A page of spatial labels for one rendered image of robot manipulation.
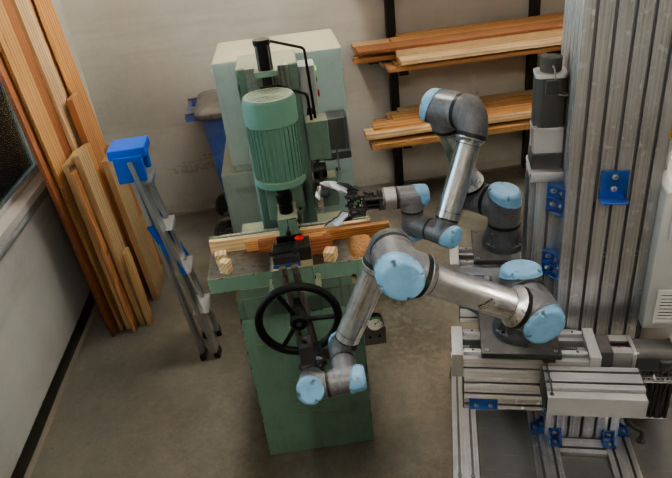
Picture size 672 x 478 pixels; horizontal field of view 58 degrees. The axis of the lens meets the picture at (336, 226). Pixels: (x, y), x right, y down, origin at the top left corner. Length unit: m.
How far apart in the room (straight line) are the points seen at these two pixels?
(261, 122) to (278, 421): 1.23
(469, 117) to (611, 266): 0.62
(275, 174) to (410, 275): 0.74
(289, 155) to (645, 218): 1.09
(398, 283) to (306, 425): 1.23
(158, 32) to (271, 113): 2.45
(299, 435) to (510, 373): 1.03
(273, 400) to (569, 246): 1.27
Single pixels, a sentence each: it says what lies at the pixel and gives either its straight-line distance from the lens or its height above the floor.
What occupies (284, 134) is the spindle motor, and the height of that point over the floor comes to 1.36.
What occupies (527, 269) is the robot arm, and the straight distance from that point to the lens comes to 1.78.
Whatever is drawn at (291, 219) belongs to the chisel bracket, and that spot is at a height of 1.03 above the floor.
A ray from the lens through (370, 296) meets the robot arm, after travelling 1.69.
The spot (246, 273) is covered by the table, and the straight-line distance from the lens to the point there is 2.13.
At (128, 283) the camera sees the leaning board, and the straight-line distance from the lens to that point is 3.47.
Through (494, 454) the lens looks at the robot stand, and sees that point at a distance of 2.39.
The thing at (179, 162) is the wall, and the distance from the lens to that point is 4.58.
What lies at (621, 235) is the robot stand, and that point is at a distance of 1.94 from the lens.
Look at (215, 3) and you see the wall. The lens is 4.26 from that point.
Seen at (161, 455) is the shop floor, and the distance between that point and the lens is 2.87.
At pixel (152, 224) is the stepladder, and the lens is 2.86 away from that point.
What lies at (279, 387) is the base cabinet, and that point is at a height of 0.37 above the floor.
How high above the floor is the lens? 2.03
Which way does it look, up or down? 29 degrees down
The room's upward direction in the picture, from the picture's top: 7 degrees counter-clockwise
